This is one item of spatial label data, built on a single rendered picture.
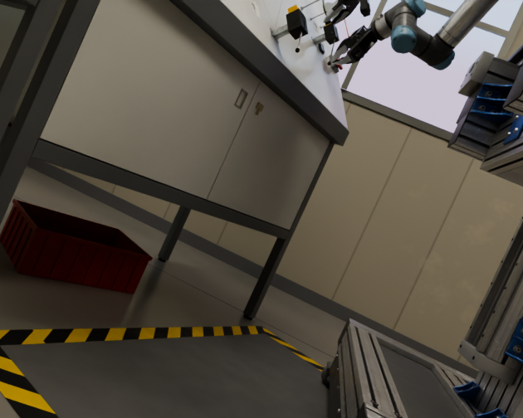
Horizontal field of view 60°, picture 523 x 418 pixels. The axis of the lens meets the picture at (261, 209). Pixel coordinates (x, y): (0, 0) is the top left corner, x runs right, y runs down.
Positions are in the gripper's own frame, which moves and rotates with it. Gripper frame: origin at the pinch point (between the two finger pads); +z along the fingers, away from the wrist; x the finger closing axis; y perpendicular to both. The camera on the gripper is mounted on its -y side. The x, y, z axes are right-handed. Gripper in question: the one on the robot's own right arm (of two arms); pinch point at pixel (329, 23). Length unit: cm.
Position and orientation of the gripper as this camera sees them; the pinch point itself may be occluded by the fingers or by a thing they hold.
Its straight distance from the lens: 184.4
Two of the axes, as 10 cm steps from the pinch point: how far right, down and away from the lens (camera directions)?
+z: -7.1, 6.2, 3.3
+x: -4.9, -1.0, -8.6
